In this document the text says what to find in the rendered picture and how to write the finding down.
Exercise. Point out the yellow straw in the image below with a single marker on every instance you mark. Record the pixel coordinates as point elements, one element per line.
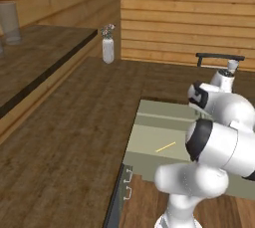
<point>165,147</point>

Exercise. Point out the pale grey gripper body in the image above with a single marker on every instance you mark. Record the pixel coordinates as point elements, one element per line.
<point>232,65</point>

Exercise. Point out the clear glass cup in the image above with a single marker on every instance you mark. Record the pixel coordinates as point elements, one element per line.
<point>10,19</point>

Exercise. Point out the dark grey cabinet front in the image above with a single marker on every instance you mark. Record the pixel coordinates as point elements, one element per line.
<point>114,202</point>

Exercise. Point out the white vase with flowers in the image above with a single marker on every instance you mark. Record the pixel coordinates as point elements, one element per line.
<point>108,51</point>

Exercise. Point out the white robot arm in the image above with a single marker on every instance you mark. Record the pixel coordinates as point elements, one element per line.
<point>212,145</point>

